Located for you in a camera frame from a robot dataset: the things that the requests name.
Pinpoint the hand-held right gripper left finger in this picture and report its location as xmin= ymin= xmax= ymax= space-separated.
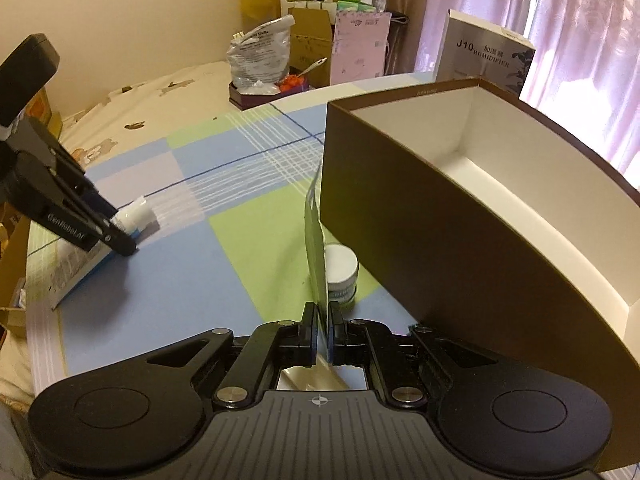
xmin=146 ymin=302 xmax=319 ymax=409

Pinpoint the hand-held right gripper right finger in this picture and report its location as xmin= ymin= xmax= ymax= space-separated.
xmin=328 ymin=303 xmax=502 ymax=407

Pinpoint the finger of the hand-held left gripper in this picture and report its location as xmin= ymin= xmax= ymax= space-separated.
xmin=30 ymin=119 xmax=122 ymax=219
xmin=20 ymin=156 xmax=137 ymax=257

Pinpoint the blue tube with white cap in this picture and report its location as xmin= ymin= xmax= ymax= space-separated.
xmin=49 ymin=195 xmax=157 ymax=311

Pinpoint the green jar with white lid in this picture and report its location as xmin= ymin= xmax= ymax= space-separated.
xmin=324 ymin=243 xmax=360 ymax=309

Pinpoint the green yellow card package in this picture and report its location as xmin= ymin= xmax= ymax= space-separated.
xmin=303 ymin=172 xmax=332 ymax=362

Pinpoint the brown box with white inside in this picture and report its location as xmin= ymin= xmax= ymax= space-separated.
xmin=319 ymin=76 xmax=640 ymax=472

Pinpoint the yellow cardboard box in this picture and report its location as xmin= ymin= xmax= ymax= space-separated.
xmin=22 ymin=85 xmax=64 ymax=139

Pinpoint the brown cardboard box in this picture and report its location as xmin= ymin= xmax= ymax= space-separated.
xmin=0 ymin=204 xmax=32 ymax=339

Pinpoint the cream cartoon print bed sheet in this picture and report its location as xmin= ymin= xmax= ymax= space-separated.
xmin=0 ymin=60 xmax=241 ymax=403

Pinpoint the dark purple tray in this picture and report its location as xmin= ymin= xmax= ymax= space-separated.
xmin=228 ymin=80 xmax=287 ymax=109

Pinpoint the clear plastic bag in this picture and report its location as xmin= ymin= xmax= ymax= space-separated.
xmin=227 ymin=15 xmax=297 ymax=94

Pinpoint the cardboard box with white card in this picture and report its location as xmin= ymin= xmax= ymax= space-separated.
xmin=279 ymin=0 xmax=337 ymax=87

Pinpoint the pink cardboard box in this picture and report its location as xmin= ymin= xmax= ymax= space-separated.
xmin=329 ymin=10 xmax=394 ymax=87

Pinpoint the grey humidifier box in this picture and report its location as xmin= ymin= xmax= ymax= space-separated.
xmin=433 ymin=8 xmax=537 ymax=97

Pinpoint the pink curtain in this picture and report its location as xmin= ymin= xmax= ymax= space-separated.
xmin=413 ymin=0 xmax=640 ymax=173

